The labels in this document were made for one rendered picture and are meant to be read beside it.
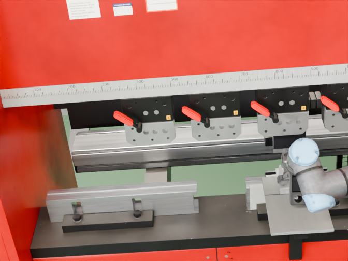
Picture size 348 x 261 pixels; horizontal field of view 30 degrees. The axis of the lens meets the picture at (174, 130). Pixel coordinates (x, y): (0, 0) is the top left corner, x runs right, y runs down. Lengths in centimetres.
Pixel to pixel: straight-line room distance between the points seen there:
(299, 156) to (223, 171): 209
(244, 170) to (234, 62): 199
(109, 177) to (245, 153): 163
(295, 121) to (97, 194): 69
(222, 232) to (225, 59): 58
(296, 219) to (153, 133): 50
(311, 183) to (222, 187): 197
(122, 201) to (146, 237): 14
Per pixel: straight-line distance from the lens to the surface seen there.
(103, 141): 238
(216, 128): 196
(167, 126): 195
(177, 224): 214
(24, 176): 215
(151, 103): 191
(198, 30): 180
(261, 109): 189
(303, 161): 173
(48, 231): 222
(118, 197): 214
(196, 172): 380
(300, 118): 197
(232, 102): 191
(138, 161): 236
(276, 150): 207
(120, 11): 179
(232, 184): 369
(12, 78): 193
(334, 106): 192
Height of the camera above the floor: 230
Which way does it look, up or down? 33 degrees down
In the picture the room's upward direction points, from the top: 6 degrees counter-clockwise
